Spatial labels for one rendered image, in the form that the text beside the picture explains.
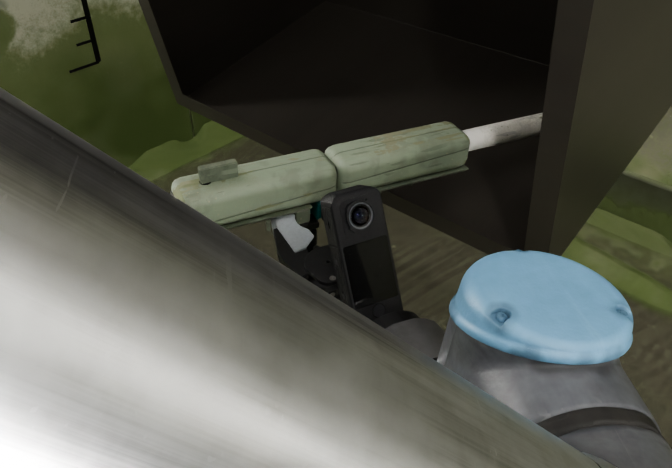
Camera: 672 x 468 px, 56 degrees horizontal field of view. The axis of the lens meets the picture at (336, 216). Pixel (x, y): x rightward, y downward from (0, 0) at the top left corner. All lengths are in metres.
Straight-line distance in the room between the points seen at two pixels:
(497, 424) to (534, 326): 0.15
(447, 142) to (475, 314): 0.35
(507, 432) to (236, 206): 0.43
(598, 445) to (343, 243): 0.26
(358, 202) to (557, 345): 0.23
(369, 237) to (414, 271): 0.79
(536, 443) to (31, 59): 1.33
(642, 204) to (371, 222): 1.05
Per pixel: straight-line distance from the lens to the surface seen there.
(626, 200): 1.50
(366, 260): 0.51
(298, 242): 0.58
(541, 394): 0.32
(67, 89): 1.49
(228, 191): 0.57
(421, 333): 0.49
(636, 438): 0.32
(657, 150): 1.48
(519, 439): 0.19
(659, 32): 0.70
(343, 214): 0.49
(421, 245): 1.35
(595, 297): 0.36
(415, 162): 0.64
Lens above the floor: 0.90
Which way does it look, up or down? 37 degrees down
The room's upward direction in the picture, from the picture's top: straight up
